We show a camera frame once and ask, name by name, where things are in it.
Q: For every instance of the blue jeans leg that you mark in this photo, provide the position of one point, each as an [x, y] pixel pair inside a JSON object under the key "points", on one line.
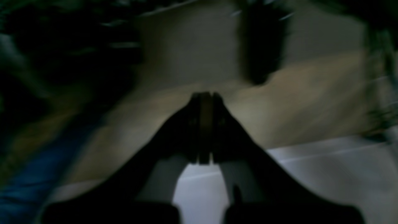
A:
{"points": [[26, 193]]}

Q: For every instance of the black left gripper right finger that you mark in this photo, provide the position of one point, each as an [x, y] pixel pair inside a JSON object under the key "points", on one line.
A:
{"points": [[259, 189]]}

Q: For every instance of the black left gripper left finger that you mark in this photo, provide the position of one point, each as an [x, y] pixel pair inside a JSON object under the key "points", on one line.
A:
{"points": [[142, 190]]}

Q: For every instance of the black power adapter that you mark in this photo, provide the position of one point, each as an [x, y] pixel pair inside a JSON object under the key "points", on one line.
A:
{"points": [[265, 26]]}

